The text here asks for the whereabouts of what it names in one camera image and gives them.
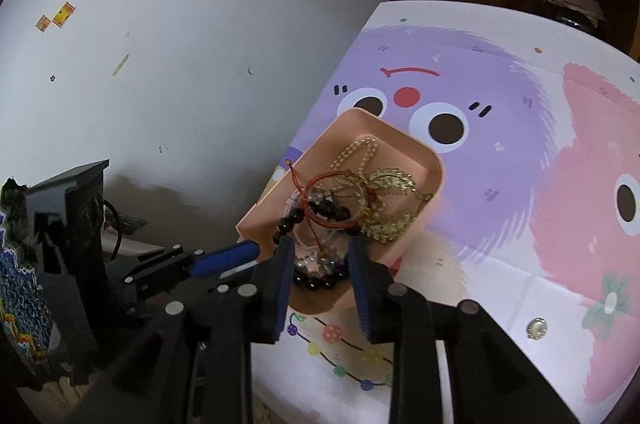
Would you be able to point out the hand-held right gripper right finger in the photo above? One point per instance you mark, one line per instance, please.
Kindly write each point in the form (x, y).
(361, 284)

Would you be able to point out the pink smartwatch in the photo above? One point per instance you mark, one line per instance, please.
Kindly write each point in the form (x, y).
(291, 204)

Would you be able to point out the gold leaf hair comb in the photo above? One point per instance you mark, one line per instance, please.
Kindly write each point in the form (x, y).
(395, 181)

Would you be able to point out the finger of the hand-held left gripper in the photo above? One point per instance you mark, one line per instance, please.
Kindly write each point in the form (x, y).
(225, 259)

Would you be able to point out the large orange wall sticker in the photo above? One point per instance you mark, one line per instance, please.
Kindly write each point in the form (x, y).
(64, 14)

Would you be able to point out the small orange wall sticker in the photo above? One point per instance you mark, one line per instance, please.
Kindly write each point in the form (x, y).
(43, 22)

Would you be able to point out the small flower charm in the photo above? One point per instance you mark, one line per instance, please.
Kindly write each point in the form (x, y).
(320, 260)

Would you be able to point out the pink plastic tray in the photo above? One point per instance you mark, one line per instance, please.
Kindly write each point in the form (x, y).
(400, 144)

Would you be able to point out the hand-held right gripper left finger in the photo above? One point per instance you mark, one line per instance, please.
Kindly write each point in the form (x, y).
(282, 284)

